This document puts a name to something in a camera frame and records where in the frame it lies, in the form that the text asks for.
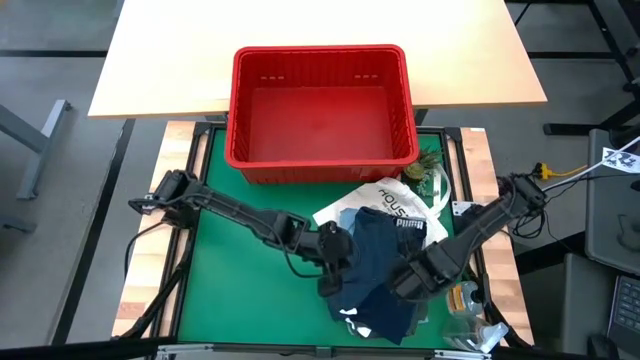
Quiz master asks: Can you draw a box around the black floor cable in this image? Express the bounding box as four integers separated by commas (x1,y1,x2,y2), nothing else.
122,217,174,281

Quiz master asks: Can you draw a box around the black desk foot bar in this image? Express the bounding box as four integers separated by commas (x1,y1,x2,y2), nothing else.
52,118,137,346
543,99,640,136

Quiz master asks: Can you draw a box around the dark keypad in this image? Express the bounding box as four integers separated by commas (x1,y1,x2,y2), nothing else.
606,275,640,356

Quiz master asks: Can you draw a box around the yellow plug and cable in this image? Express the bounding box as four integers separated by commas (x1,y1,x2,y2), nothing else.
533,162,592,182

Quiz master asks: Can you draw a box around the black aluminium table frame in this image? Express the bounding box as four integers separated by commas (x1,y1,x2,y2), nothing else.
119,119,534,360

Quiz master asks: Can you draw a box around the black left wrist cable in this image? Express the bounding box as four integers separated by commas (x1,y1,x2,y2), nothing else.
283,247,327,280

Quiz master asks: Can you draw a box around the black cable bundle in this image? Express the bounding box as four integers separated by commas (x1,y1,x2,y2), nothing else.
507,199,554,240

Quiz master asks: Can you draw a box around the navy garment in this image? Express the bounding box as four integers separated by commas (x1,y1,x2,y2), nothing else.
348,206,430,311

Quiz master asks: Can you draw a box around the grey cabinet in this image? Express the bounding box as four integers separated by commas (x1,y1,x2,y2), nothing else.
584,128,640,277

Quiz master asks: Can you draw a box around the clear bottle orange label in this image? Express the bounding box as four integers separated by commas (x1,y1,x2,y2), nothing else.
445,279,489,320

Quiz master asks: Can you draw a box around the dark green garment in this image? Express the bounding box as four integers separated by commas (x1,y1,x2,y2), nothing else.
344,298,431,339

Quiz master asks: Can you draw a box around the artificial succulent plant pot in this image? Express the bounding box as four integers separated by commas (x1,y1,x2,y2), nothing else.
403,146,445,196

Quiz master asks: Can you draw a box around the white printed tote bag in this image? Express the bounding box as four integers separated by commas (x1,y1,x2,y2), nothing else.
312,175,452,247

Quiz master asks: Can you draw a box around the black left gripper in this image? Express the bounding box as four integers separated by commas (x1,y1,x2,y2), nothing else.
299,220,360,298

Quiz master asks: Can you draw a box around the silver frame rail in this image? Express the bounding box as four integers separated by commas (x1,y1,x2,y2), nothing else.
156,343,215,359

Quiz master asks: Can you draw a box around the white printed tag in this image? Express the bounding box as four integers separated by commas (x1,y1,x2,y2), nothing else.
601,146,640,175

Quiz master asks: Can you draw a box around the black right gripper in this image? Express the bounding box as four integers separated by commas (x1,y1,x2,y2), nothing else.
388,243,454,305

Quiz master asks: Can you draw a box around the silver frame bracket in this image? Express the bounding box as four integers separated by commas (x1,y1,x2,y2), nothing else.
451,199,477,218

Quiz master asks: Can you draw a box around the clear spray bottle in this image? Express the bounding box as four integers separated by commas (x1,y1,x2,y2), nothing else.
442,317,510,355

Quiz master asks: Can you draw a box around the light wooden desk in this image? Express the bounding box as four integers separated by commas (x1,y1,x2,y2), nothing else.
88,0,549,120

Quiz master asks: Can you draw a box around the grey metal table leg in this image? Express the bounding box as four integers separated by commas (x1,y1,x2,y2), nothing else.
0,98,74,201

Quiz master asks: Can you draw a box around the white cable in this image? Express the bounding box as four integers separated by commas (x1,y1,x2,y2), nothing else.
542,135,640,194

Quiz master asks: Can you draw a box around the red plastic laundry bin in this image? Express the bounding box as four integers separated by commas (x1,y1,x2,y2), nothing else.
224,43,421,185

